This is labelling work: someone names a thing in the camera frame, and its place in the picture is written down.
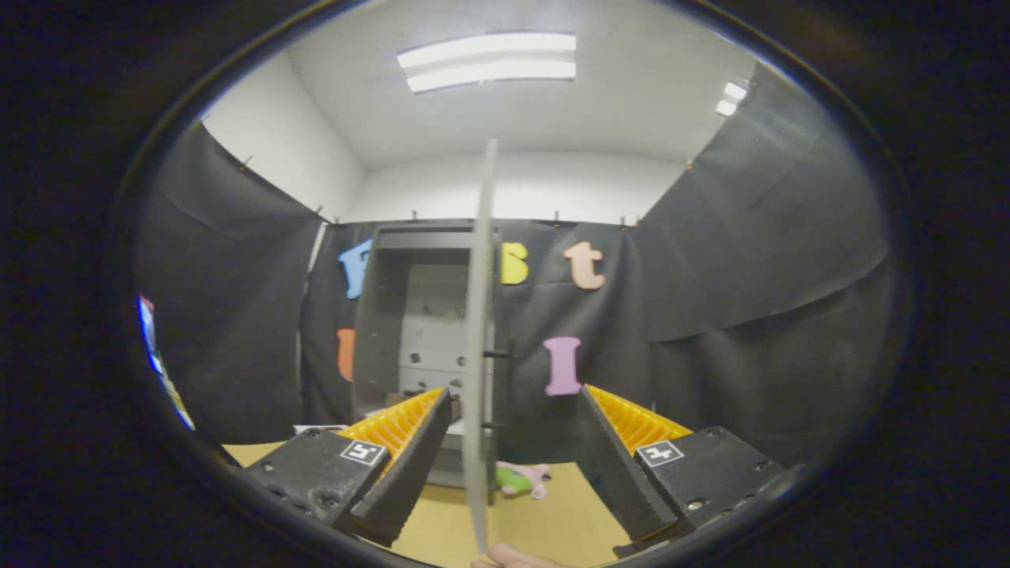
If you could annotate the green and pink plush toy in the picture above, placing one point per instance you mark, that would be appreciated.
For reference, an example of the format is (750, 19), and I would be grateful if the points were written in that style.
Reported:
(517, 478)

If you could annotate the black backdrop cloth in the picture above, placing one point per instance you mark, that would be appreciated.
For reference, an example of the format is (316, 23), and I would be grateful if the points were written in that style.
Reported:
(750, 276)

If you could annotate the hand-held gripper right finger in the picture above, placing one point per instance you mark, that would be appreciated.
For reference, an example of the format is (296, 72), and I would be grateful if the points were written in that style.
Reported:
(615, 465)

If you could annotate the white book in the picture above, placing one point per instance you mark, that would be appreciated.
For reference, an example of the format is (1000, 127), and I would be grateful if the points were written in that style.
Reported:
(319, 429)

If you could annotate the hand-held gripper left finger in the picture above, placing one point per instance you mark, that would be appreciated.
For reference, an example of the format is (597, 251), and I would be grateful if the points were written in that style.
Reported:
(414, 465)

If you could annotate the large ceiling light panel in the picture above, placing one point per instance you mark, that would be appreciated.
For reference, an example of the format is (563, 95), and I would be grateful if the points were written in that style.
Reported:
(488, 61)

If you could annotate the grey shoe cabinet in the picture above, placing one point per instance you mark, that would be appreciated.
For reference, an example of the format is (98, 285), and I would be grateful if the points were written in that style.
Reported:
(379, 331)

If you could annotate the small ceiling light panel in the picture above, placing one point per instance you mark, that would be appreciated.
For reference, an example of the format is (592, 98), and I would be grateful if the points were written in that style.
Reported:
(731, 98)

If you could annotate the white shoe cabinet door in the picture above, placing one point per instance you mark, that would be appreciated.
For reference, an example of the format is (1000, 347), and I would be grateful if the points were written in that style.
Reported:
(478, 355)

